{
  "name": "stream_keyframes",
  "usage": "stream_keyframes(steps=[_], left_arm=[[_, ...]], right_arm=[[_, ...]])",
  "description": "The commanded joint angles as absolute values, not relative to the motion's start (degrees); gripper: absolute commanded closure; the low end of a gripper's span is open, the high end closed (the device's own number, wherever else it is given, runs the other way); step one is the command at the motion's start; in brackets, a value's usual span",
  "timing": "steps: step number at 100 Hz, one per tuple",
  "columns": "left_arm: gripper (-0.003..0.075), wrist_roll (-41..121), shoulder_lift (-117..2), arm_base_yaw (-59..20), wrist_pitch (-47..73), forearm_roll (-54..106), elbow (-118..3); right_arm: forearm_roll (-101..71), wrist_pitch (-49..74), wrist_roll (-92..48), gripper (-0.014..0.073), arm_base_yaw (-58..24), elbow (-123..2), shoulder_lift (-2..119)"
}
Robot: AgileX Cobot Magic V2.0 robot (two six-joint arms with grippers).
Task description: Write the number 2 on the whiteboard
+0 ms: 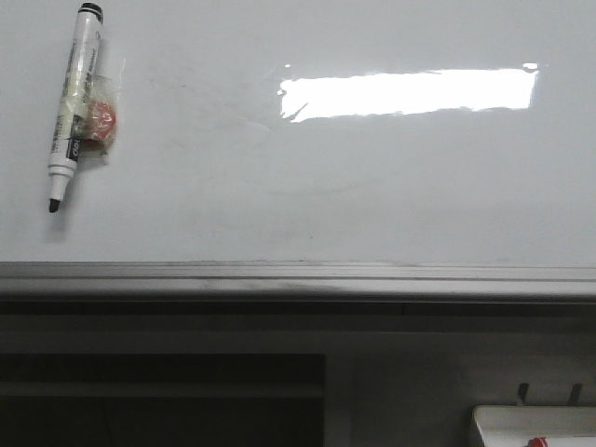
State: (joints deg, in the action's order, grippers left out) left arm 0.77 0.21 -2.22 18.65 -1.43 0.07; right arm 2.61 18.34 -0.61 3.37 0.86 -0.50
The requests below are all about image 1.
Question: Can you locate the left metal hook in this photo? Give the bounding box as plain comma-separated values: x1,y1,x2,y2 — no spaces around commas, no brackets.
516,383,530,406

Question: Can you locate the white black whiteboard marker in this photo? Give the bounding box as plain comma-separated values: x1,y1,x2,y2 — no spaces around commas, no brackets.
47,2,117,213

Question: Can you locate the white plastic tray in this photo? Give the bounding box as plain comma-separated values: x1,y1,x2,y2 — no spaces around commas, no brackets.
469,405,595,446

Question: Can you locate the white whiteboard with aluminium frame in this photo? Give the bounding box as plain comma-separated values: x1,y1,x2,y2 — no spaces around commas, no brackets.
1,1,595,303

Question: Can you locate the red marker cap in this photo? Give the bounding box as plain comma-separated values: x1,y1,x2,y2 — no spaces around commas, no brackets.
527,438,549,447

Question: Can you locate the right metal hook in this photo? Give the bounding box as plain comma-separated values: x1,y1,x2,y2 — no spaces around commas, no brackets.
567,383,583,406

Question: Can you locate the metal hook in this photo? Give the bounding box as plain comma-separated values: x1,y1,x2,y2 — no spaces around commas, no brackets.
567,383,583,406
516,383,530,406

